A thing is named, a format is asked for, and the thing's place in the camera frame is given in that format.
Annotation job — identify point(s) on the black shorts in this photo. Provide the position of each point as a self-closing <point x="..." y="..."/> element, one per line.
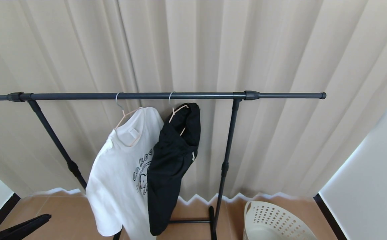
<point x="170" y="166"/>

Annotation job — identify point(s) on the white laundry basket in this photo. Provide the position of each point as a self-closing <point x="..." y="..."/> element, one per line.
<point x="273" y="220"/>

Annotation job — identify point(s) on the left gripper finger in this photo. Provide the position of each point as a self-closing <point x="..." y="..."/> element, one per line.
<point x="20" y="230"/>

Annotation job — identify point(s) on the white printed T-shirt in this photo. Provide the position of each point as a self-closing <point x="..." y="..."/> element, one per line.
<point x="117" y="180"/>

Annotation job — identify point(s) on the black clothes rack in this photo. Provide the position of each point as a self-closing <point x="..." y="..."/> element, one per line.
<point x="196" y="95"/>

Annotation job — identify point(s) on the pink clothes hanger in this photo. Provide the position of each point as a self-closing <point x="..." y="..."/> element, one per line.
<point x="127" y="116"/>
<point x="177" y="110"/>

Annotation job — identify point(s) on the beige curtain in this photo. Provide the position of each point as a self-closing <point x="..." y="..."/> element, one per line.
<point x="246" y="46"/>

